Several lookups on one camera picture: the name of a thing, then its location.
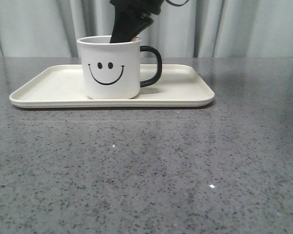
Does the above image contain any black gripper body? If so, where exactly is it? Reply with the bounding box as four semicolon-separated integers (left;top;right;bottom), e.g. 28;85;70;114
110;0;164;16

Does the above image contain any black cable loop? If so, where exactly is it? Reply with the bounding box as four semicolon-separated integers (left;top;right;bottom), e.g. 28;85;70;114
165;0;190;7

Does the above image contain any cream rectangular plastic tray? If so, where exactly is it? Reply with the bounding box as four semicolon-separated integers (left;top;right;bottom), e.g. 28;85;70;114
9;64;215;109

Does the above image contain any white smiley face mug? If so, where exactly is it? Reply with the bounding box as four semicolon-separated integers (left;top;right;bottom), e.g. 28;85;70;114
77;36;163;99

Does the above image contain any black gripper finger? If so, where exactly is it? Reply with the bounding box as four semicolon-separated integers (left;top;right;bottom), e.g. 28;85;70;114
110;7;153;43

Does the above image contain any pale green pleated curtain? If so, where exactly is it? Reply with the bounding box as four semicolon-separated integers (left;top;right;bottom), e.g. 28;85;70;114
0;0;293;58

